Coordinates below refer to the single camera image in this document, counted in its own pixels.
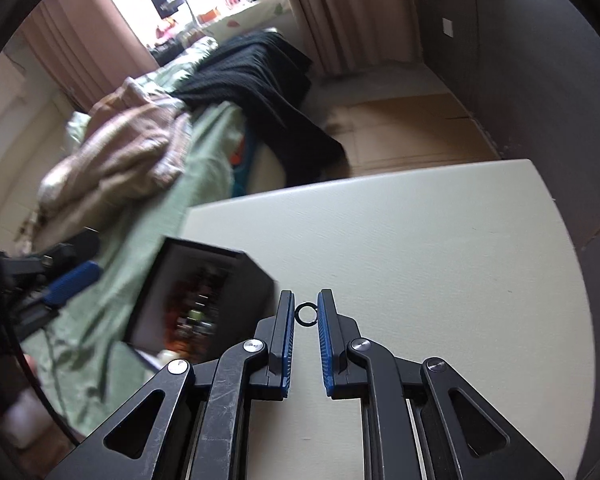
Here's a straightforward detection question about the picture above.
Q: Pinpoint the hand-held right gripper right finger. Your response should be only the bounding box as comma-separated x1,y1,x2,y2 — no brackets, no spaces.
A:
316,288,566,480

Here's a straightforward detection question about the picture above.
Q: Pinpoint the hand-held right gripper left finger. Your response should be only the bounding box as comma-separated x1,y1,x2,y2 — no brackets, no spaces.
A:
45,289,297,480

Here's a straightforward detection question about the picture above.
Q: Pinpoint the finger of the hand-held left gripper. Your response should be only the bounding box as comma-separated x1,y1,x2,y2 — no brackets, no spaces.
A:
5,230,101,277
15,260,104,340

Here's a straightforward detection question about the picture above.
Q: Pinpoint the black jewelry box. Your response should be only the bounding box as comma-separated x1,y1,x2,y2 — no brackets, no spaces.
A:
125,236,281,366

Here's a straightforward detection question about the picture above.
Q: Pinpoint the bed with green sheet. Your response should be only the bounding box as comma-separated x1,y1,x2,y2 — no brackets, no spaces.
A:
22,67,261,436

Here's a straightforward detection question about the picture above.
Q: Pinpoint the pink beige fleece blanket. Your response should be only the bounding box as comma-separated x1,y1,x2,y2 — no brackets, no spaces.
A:
37,77,193,221

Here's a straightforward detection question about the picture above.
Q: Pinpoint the pale green pillow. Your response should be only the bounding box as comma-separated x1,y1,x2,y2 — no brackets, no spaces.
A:
67,110,94,147

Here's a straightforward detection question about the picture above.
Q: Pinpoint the narrow pink curtain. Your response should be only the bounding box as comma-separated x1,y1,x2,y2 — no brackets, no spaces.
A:
17,0,161,111

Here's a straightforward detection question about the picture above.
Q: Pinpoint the flat cardboard sheet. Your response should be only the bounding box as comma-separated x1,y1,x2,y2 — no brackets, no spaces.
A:
327,90,506,178

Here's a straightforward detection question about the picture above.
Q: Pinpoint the green patterned quilt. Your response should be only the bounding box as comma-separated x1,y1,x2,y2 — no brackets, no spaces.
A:
157,37,219,91

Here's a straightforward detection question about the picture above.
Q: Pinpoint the black knit blanket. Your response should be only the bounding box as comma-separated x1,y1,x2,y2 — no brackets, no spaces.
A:
172,31,348,183

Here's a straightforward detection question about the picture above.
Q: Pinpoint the white leaf print cloth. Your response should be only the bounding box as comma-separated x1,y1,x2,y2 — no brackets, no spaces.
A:
212,0,294,44

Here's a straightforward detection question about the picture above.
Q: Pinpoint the wide pink curtain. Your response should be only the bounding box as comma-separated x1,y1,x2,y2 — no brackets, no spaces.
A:
275,0,426,76

